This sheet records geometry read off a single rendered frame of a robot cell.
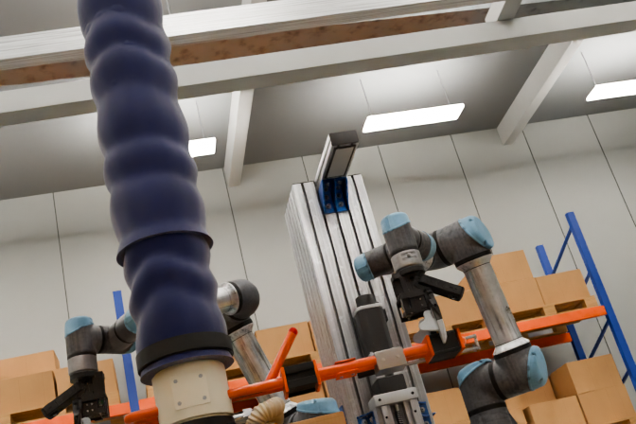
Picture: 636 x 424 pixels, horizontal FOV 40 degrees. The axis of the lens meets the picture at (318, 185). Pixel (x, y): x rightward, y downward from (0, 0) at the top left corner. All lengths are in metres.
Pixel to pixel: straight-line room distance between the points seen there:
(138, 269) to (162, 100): 0.45
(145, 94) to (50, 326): 8.88
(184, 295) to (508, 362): 1.03
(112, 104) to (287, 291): 9.00
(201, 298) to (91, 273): 9.18
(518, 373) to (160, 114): 1.24
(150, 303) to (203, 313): 0.13
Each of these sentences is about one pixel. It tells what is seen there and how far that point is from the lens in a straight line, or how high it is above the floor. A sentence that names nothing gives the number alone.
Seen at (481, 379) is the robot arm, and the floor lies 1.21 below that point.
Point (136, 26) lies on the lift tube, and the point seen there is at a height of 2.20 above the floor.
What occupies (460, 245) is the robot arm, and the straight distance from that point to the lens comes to 2.65.
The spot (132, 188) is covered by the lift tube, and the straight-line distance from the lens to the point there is 2.18.
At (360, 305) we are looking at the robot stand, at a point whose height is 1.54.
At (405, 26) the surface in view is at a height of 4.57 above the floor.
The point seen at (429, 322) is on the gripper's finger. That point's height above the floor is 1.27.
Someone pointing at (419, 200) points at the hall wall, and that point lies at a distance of 12.08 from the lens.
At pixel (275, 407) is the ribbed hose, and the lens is 1.97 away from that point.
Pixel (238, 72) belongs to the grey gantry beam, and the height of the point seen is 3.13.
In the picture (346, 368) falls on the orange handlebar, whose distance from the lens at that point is 2.09.
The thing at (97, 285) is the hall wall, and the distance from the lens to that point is 11.18.
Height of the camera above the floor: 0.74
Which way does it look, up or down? 25 degrees up
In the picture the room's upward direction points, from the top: 15 degrees counter-clockwise
